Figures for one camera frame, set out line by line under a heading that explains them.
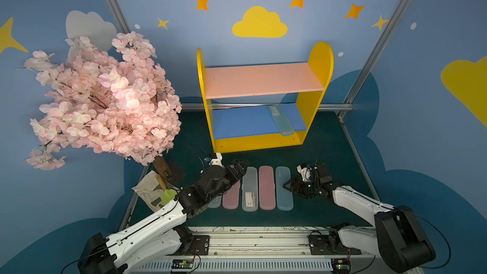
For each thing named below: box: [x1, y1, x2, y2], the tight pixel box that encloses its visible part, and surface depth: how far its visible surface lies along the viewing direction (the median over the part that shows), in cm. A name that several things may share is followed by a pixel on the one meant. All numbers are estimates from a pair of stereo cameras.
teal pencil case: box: [268, 104, 295, 137], surface depth 100 cm
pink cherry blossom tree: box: [16, 31, 183, 171], surface depth 53 cm
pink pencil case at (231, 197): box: [222, 180, 241, 210], surface depth 88 cm
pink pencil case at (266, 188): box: [258, 165, 276, 210], surface depth 91 cm
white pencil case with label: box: [241, 166, 259, 212], surface depth 90 cm
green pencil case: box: [275, 166, 294, 211], surface depth 88 cm
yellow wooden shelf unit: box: [196, 41, 335, 153], surface depth 97 cm
